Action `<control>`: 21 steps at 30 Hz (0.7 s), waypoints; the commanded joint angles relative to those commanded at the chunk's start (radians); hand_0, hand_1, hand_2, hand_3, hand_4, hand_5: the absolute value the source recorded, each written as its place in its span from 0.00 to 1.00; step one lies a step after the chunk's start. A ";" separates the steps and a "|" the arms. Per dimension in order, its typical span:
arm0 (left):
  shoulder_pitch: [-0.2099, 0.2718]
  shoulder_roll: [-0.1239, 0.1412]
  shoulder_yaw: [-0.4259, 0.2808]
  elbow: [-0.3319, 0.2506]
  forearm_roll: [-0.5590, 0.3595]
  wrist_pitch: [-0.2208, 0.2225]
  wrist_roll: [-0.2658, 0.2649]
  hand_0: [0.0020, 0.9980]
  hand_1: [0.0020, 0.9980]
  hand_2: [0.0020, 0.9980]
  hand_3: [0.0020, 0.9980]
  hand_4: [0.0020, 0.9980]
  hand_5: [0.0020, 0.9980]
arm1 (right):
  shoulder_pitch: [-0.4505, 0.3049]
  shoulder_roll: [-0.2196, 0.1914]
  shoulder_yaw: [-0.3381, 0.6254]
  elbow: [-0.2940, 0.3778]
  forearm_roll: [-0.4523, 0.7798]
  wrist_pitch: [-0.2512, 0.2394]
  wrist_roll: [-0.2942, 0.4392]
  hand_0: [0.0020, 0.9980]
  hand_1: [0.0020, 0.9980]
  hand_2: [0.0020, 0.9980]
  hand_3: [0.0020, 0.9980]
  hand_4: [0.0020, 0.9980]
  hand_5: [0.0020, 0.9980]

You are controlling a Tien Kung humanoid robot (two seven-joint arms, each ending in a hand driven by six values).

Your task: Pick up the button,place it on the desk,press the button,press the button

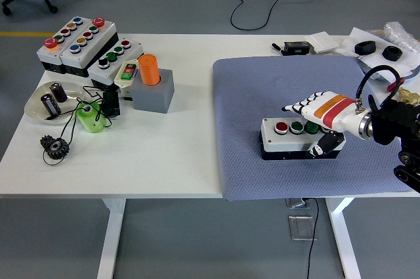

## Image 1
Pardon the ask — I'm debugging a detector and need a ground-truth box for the metal floor outlet plate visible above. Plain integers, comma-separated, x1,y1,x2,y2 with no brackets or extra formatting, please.
287,215,318,242

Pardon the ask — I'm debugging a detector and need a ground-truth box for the silver metal dish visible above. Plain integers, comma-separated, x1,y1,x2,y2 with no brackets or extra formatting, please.
24,81,87,125

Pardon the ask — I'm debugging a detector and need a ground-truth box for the black cylindrical capacitor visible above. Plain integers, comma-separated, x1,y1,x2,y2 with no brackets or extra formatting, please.
39,94,62,116

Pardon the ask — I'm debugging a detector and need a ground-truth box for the black cable under table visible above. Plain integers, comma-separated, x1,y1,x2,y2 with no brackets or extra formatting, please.
306,197,320,279

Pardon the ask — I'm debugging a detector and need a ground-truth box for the black metal gear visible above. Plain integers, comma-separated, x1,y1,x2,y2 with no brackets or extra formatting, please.
39,135,72,161

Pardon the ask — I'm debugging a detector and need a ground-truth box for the white black four-button box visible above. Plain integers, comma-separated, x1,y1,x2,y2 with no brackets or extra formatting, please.
260,117,347,161

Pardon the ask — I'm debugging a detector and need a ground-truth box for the green plastic holder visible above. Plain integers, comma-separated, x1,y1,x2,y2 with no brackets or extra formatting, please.
75,101,108,134

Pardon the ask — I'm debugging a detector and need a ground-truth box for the brown cylindrical capacitor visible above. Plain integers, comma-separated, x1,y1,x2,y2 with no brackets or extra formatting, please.
49,82,68,103

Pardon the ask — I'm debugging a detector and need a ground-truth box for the brass valve with red handle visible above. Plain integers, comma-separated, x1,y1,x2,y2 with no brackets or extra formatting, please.
387,80,420,106

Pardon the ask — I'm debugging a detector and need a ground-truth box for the white box with black knob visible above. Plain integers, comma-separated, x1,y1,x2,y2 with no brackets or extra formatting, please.
87,38,144,91

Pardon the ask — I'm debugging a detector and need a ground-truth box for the black rubber ring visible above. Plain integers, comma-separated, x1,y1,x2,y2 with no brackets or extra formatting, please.
381,45,404,62
354,40,377,56

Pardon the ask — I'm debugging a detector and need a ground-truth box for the grey square block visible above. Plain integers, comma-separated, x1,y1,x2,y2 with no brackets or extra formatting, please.
130,68,175,114

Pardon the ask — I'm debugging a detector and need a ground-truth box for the small black adapter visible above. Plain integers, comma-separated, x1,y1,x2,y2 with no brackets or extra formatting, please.
102,90,121,118

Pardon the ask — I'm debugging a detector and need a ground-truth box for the grey floor socket box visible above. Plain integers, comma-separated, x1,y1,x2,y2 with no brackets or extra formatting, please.
285,197,312,209

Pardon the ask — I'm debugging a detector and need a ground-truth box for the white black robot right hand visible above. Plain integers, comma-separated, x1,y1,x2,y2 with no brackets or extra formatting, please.
282,91,366,159

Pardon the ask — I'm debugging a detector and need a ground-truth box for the five-button control box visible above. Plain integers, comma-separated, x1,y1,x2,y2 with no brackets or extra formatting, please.
35,16,91,75
59,18,119,79

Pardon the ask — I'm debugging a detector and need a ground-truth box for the black device with green label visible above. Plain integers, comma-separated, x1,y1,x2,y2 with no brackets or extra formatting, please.
283,41,311,56

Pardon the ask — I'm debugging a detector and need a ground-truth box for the cream red-green switch box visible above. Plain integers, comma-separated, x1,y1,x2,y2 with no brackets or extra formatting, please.
114,58,140,101

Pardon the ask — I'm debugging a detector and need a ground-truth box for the thin black cord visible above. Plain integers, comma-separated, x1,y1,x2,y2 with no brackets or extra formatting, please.
41,85,114,167

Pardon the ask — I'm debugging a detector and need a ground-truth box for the white table leg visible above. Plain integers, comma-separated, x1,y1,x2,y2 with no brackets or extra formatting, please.
325,196,362,279
96,198,127,279

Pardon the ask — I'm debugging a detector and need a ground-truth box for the white flat plate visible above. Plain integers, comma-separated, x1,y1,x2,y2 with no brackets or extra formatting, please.
303,31,341,54

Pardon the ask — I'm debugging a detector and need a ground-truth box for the clear bubble wrap bag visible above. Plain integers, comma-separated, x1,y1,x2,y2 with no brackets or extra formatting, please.
382,21,420,55

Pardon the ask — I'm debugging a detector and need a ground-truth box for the grey-blue textured mat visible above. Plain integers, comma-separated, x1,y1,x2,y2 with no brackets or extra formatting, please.
212,54,418,202

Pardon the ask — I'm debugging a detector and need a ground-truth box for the white foam sheet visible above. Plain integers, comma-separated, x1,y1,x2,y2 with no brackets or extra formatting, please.
334,26,420,83

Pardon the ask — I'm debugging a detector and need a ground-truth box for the orange plastic cylinder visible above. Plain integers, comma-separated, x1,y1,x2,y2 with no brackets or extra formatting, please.
137,54,161,86

